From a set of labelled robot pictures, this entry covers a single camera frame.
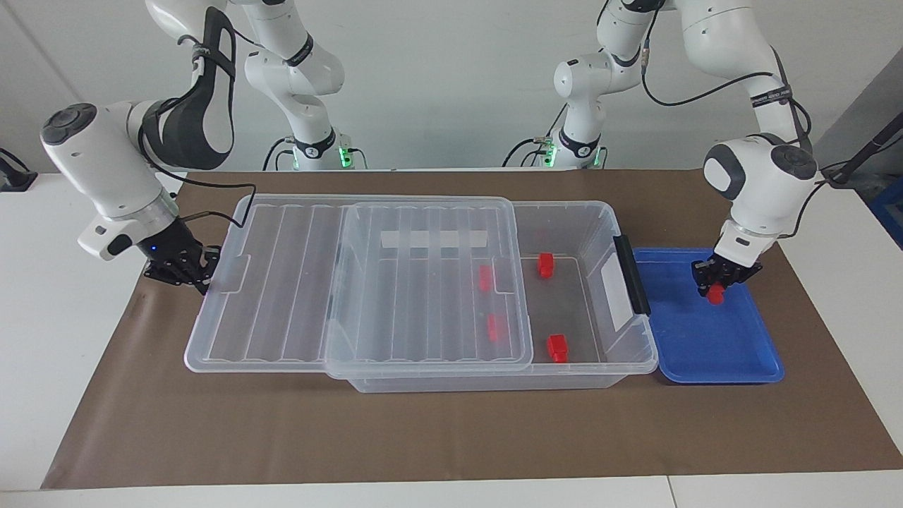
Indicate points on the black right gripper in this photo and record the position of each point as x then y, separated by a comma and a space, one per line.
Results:
173, 250

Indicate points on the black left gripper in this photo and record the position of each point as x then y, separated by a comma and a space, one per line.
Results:
737, 271

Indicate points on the red block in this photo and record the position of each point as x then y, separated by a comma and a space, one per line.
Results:
485, 279
495, 328
545, 264
716, 295
557, 348

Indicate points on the clear ribbed plastic lid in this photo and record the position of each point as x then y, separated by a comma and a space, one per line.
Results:
282, 282

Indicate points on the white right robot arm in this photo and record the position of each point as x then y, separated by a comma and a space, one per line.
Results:
106, 169

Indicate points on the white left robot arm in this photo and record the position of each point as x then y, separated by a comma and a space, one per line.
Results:
762, 190

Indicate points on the blue plastic tray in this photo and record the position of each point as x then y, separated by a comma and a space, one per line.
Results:
705, 339

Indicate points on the black box latch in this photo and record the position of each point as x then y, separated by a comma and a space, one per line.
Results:
633, 275

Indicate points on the small white box label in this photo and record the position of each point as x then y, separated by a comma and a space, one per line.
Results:
619, 307

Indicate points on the clear plastic storage box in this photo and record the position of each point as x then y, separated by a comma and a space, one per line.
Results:
585, 324

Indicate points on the green lit base unit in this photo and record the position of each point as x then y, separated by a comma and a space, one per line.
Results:
549, 152
344, 152

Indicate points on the blue crate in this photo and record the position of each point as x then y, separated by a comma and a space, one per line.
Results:
890, 212

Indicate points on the black stand leg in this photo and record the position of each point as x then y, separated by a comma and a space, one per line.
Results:
864, 152

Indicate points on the brown paper table mat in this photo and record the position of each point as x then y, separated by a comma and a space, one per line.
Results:
451, 437

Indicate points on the black clamp mount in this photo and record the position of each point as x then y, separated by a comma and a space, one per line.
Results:
17, 180

